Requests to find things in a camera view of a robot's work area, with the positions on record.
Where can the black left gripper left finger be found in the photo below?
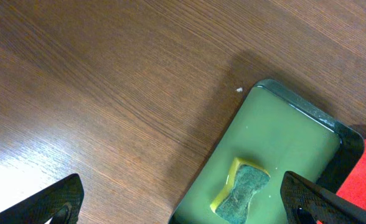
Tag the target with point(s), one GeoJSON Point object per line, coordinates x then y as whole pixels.
{"type": "Point", "coordinates": [58, 203]}

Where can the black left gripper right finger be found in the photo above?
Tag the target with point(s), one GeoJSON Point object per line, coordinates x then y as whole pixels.
{"type": "Point", "coordinates": [306, 202]}

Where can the green and yellow sponge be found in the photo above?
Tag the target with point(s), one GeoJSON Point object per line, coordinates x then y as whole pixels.
{"type": "Point", "coordinates": [244, 180]}

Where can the green tray with black rim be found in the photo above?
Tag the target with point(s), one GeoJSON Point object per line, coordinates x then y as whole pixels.
{"type": "Point", "coordinates": [279, 131]}

